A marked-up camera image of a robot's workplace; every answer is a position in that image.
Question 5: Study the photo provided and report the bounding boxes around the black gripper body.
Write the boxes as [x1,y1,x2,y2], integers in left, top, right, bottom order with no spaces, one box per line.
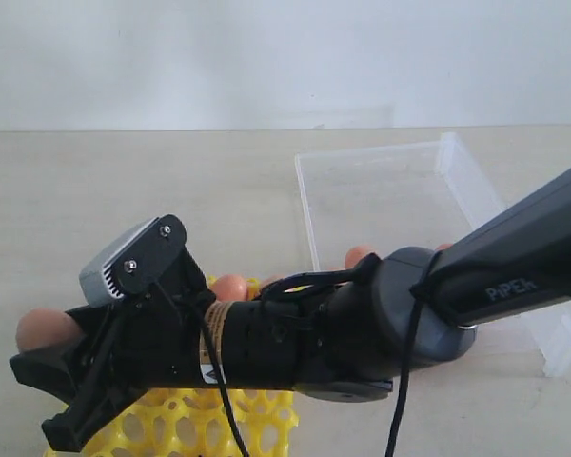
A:
[68,249,393,395]

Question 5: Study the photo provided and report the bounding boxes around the brown egg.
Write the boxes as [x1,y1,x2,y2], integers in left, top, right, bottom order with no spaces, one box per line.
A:
[344,245,376,269]
[210,274,247,302]
[15,308,83,353]
[435,243,453,251]
[259,275,284,288]

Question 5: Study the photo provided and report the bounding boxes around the yellow plastic egg tray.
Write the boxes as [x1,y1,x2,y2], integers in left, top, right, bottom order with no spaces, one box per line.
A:
[83,274,300,457]

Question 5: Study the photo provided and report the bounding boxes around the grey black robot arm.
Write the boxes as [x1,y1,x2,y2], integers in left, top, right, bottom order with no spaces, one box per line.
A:
[10,168,571,452]

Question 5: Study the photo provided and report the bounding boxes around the clear plastic container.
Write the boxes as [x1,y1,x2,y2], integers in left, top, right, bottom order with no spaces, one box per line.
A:
[295,132,571,377]

